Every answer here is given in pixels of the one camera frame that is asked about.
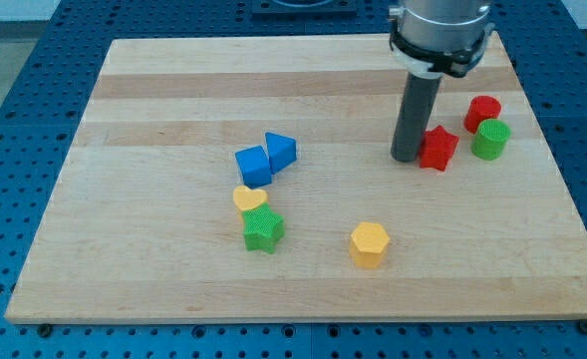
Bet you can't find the wooden board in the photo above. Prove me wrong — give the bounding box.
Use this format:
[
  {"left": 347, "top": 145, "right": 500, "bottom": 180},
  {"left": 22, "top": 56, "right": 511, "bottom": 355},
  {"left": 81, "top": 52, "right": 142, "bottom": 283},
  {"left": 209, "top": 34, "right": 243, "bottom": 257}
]
[{"left": 5, "top": 34, "right": 587, "bottom": 324}]

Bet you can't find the red star block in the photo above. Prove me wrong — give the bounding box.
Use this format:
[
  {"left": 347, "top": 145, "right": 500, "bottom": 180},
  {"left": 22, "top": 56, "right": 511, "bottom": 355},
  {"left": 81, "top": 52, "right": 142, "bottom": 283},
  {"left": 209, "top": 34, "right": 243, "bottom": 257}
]
[{"left": 419, "top": 126, "right": 459, "bottom": 172}]

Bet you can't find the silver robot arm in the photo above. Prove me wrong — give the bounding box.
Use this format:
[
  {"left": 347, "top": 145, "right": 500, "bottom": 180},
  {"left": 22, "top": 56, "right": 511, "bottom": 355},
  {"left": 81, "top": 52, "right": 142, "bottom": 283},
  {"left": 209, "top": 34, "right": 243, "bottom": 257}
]
[{"left": 389, "top": 0, "right": 494, "bottom": 163}]

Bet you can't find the blue triangle block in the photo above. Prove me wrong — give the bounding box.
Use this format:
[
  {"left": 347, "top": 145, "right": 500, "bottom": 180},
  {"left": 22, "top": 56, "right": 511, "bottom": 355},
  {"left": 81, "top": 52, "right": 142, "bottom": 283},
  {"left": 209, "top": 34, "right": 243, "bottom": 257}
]
[{"left": 265, "top": 132, "right": 297, "bottom": 175}]

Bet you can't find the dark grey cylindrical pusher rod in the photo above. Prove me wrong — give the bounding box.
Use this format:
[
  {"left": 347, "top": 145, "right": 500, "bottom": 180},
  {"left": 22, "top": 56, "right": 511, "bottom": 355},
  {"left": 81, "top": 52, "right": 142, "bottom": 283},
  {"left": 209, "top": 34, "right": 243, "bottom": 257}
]
[{"left": 391, "top": 74, "right": 441, "bottom": 163}]

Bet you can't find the green cylinder block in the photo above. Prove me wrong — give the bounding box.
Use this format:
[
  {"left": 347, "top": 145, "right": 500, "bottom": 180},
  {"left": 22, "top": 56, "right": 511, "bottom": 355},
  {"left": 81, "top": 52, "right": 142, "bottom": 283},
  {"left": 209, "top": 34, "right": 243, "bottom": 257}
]
[{"left": 470, "top": 119, "right": 511, "bottom": 161}]

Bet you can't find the yellow hexagon block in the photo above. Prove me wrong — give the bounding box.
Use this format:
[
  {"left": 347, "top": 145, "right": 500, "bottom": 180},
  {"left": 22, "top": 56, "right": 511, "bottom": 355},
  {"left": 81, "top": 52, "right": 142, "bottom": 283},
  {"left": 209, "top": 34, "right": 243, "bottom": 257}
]
[{"left": 349, "top": 221, "right": 390, "bottom": 269}]

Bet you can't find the blue cube block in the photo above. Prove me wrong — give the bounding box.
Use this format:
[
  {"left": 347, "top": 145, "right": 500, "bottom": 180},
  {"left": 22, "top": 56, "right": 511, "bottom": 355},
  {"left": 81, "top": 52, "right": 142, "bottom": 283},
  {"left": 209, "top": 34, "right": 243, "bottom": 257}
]
[{"left": 234, "top": 146, "right": 272, "bottom": 188}]

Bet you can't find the red cylinder block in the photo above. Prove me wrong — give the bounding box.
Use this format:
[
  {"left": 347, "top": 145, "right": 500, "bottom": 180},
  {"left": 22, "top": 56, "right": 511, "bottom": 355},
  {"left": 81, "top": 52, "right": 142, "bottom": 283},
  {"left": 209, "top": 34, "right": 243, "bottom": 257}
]
[{"left": 463, "top": 95, "right": 502, "bottom": 134}]

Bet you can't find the green star block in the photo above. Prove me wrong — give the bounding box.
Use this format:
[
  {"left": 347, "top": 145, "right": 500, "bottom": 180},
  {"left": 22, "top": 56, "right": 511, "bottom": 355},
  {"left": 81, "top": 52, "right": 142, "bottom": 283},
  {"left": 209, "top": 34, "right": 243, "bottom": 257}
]
[{"left": 242, "top": 203, "right": 285, "bottom": 254}]

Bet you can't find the yellow heart block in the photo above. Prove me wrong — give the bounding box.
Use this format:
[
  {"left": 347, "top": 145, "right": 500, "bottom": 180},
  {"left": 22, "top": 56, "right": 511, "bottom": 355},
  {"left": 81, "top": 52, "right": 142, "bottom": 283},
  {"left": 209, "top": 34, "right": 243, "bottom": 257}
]
[{"left": 232, "top": 185, "right": 268, "bottom": 221}]

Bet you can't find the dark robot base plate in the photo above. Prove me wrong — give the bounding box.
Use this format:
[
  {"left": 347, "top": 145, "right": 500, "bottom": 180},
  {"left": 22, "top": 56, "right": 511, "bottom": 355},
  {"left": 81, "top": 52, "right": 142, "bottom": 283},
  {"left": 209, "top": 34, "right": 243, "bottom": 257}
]
[{"left": 251, "top": 0, "right": 357, "bottom": 16}]

